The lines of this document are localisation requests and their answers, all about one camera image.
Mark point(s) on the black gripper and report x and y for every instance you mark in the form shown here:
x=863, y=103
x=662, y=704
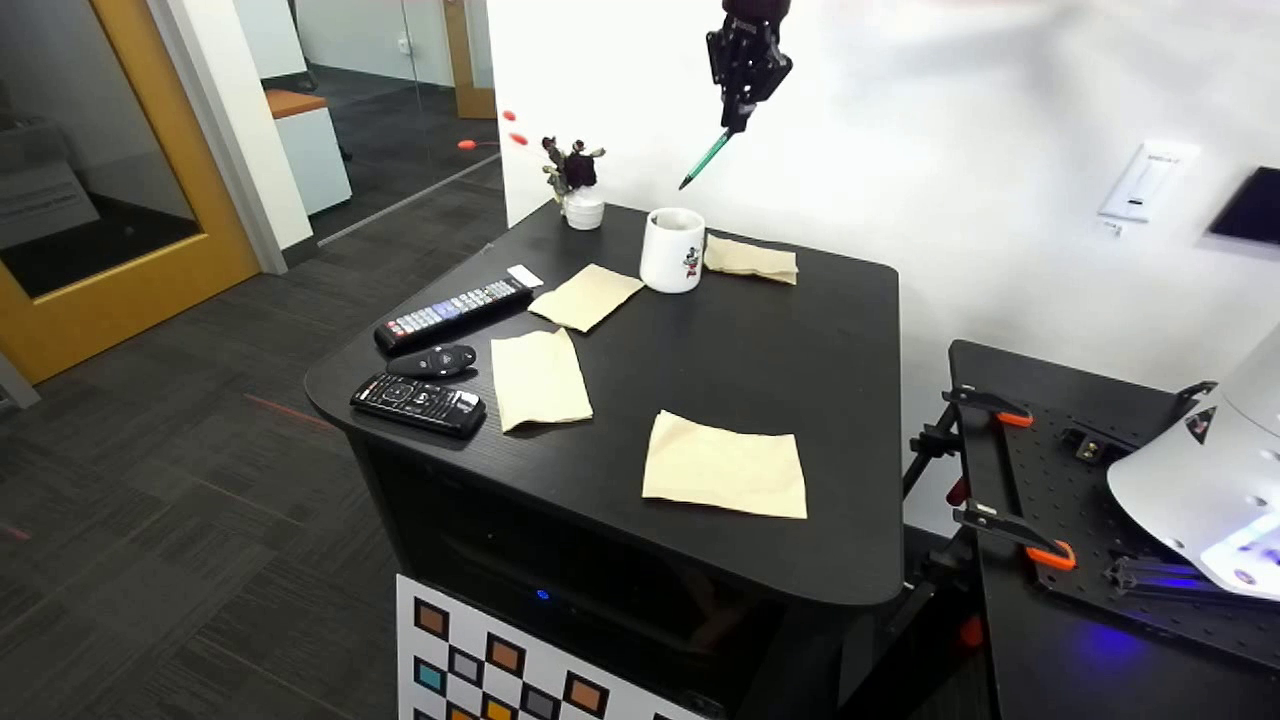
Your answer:
x=750, y=43

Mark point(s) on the green pen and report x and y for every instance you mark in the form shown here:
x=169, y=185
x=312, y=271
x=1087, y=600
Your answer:
x=705, y=158

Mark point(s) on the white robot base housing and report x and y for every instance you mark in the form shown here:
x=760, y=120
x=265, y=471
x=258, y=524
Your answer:
x=1200, y=493

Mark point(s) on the white floral mug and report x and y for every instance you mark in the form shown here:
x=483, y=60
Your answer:
x=670, y=253

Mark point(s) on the dried rose bouquet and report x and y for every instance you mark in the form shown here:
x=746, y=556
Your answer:
x=578, y=167

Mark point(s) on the small white round vase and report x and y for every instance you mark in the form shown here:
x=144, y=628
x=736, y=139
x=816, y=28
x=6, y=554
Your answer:
x=584, y=211

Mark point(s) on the long black remote coloured buttons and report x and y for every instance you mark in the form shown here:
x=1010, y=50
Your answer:
x=446, y=318

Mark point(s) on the small rounded black remote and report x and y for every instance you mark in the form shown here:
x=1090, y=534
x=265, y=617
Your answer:
x=432, y=360

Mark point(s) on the white cabinet with wooden top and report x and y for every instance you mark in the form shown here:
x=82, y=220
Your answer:
x=317, y=160

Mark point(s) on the black remote with grey buttons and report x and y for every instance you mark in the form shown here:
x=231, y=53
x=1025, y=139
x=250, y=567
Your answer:
x=416, y=405

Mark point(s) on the colour checker calibration board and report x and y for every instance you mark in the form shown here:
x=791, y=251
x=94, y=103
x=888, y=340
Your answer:
x=453, y=624

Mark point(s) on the yellow framed glass door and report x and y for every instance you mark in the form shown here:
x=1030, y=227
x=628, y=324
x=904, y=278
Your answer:
x=134, y=302

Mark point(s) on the white wall outlet plate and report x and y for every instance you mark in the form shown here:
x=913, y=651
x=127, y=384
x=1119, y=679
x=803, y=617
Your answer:
x=1147, y=185

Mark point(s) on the black wall box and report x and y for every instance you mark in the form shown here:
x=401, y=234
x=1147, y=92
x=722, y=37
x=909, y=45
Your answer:
x=1251, y=204

